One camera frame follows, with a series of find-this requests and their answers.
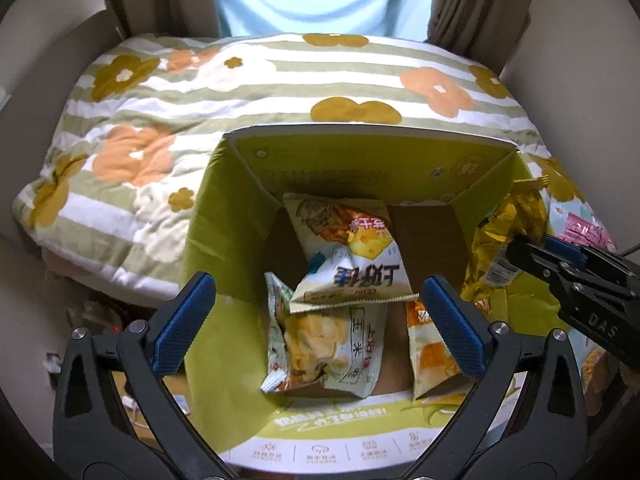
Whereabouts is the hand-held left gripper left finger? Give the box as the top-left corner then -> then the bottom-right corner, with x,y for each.
52,271 -> 223,480

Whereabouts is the white green corn snack bag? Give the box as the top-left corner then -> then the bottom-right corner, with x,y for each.
260,272 -> 389,401

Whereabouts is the green cardboard box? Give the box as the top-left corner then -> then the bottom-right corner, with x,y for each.
177,122 -> 571,467

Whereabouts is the beige snack bag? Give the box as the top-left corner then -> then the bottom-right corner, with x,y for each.
579,337 -> 628,417

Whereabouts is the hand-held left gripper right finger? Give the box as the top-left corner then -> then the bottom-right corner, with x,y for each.
415,275 -> 588,480

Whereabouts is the white yellow fries snack bag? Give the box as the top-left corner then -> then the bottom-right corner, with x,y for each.
283,192 -> 420,315

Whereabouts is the gold snack bag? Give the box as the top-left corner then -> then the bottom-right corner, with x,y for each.
460,176 -> 551,307

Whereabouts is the orange white snack bag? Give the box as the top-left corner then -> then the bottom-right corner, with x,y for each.
404,299 -> 477,401

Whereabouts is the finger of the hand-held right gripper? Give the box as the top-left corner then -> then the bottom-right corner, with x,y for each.
505,236 -> 569,292
544,235 -> 640,281

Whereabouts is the striped floral blanket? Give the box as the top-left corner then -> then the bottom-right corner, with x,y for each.
12,33 -> 585,307

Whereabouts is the pink snack packet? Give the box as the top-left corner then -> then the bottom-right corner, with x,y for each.
555,210 -> 619,255

